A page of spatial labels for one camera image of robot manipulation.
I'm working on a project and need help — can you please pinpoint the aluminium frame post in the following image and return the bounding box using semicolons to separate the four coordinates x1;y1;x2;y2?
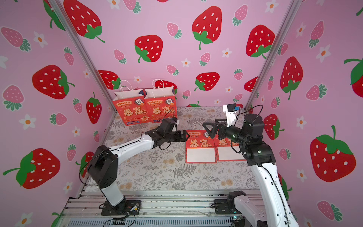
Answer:
244;0;303;111
50;1;116;112

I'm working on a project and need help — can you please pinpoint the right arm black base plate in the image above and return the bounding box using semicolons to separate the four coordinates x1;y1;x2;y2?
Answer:
210;199;243;215

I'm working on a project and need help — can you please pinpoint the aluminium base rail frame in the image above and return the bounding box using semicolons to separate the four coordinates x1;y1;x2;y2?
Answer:
53;189;298;227

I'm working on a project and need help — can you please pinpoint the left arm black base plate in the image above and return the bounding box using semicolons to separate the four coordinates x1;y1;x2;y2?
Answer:
101;200;141;216

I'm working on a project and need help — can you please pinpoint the left aluminium frame post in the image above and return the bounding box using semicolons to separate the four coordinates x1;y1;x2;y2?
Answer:
50;1;116;112

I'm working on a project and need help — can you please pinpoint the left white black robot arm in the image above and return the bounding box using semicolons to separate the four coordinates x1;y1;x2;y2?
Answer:
86;117;190;215

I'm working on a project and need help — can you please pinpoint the red paper bag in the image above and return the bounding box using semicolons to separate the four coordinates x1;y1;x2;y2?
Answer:
214;136;245;161
185;130;217;164
145;79;177;123
112;80;150;126

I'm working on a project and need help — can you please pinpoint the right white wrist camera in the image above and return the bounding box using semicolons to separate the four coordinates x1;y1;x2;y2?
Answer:
223;103;240;127

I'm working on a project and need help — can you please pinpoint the right aluminium frame post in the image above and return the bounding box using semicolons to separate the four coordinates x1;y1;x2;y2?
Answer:
244;0;303;111

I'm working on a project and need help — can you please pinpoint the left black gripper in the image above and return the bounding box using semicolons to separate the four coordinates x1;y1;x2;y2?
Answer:
163;130;190;143

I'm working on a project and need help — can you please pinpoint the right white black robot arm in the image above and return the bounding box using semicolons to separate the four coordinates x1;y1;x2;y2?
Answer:
202;113;299;227

